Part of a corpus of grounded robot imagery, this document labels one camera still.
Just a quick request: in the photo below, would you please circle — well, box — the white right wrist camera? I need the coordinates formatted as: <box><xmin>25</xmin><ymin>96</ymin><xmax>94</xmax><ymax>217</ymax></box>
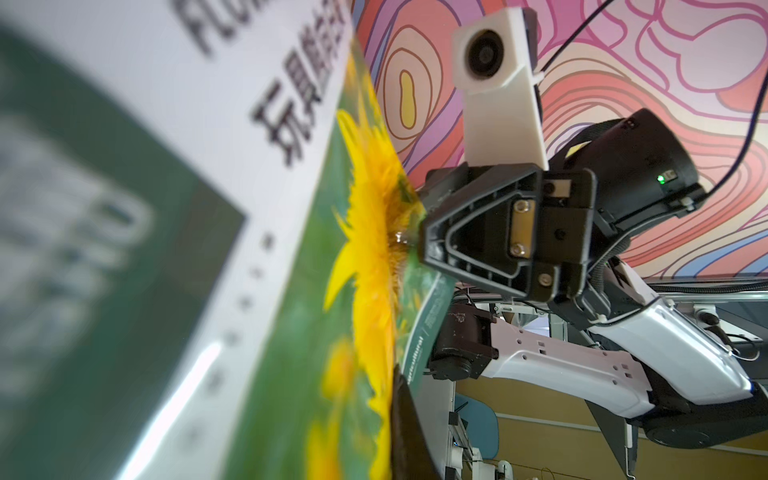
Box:
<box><xmin>452</xmin><ymin>7</ymin><xmax>548</xmax><ymax>170</ymax></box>

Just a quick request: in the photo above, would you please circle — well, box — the yellow sunflower seed packet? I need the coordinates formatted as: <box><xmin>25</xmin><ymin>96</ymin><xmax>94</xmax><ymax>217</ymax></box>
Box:
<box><xmin>0</xmin><ymin>0</ymin><xmax>457</xmax><ymax>480</ymax></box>

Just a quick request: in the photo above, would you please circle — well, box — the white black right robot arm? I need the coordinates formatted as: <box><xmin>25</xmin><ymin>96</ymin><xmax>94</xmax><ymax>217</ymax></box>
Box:
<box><xmin>418</xmin><ymin>109</ymin><xmax>767</xmax><ymax>449</ymax></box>

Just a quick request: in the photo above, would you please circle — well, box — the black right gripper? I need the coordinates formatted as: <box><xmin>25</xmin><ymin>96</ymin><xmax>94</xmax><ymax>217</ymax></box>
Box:
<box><xmin>418</xmin><ymin>108</ymin><xmax>706</xmax><ymax>312</ymax></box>

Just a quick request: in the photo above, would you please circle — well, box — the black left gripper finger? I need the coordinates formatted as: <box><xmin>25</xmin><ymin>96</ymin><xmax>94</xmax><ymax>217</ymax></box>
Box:
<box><xmin>390</xmin><ymin>371</ymin><xmax>440</xmax><ymax>480</ymax></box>

